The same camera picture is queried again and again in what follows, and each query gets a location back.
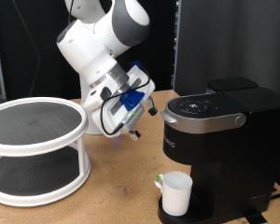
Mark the dark grey partition panel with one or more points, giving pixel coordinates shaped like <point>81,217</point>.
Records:
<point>208,31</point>

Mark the black Keurig coffee machine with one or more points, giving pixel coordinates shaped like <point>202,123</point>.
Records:
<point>239,161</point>

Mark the white mug with green tape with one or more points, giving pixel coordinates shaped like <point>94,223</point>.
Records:
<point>177,196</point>

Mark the perforated metal upright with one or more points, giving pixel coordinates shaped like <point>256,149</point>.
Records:
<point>176,40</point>

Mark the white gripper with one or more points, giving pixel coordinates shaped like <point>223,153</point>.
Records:
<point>96,121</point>

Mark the white two-tier turntable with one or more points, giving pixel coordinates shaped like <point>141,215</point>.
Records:
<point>53,146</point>

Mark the black drip tray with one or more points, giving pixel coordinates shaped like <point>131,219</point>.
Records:
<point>197,208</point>

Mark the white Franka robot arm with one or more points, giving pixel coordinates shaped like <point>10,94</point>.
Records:
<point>84,53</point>

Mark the black backdrop curtain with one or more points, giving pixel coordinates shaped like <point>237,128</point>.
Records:
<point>21,37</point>

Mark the black water reservoir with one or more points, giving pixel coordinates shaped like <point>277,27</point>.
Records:
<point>231,84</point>

